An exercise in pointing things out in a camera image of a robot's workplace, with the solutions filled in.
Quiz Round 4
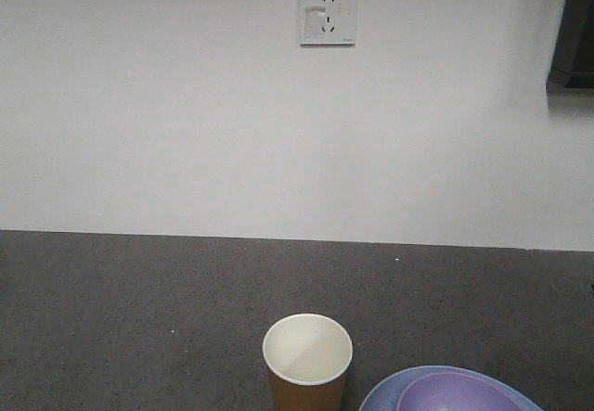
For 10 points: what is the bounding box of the brown paper cup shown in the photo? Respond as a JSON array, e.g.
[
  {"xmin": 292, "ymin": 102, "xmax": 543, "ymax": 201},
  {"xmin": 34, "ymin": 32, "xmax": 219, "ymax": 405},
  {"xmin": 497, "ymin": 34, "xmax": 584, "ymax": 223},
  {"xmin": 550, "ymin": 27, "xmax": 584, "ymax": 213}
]
[{"xmin": 262, "ymin": 314, "xmax": 354, "ymax": 411}]

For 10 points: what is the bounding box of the purple plastic bowl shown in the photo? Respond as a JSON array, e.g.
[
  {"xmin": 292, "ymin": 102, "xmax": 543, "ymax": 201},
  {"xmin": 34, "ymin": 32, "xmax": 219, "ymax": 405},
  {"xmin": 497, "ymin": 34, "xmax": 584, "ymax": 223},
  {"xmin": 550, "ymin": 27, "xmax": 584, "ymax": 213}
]
[{"xmin": 396, "ymin": 372, "xmax": 521, "ymax": 411}]

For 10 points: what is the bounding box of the light blue plastic plate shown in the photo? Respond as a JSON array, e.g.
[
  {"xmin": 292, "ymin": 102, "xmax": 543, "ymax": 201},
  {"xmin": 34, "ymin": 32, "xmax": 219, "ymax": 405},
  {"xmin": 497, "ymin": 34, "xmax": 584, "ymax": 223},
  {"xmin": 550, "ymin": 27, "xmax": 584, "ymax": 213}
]
[{"xmin": 359, "ymin": 366, "xmax": 543, "ymax": 411}]

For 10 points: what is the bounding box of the black range hood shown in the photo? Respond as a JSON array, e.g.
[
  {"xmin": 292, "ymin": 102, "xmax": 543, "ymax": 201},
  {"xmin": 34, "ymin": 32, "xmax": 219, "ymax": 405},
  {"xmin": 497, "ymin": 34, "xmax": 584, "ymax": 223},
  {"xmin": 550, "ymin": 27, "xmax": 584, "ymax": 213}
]
[{"xmin": 549, "ymin": 0, "xmax": 593, "ymax": 89}]

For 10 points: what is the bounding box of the white right wall socket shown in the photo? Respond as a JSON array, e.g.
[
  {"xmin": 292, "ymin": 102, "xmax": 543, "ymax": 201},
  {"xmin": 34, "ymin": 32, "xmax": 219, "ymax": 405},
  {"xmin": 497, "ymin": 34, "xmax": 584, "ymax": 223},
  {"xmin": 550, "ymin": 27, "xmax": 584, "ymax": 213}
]
[{"xmin": 298, "ymin": 0, "xmax": 358, "ymax": 46}]

